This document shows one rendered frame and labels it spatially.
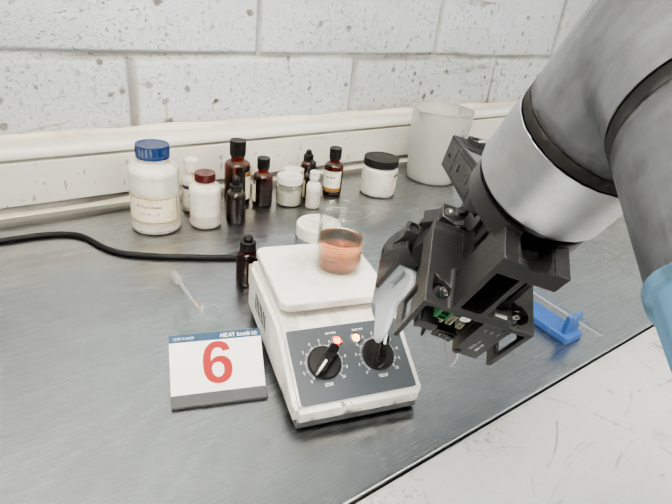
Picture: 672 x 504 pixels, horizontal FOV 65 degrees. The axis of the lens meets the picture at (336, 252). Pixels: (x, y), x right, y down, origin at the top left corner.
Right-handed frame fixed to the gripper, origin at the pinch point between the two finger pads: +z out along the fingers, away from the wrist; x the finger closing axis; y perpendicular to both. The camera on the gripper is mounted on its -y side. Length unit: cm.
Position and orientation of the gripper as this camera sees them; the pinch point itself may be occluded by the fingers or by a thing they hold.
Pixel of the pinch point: (407, 312)
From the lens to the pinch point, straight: 46.6
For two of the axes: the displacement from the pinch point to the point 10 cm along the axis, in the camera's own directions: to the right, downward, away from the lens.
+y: -2.0, 8.0, -5.7
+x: 9.4, 3.2, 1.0
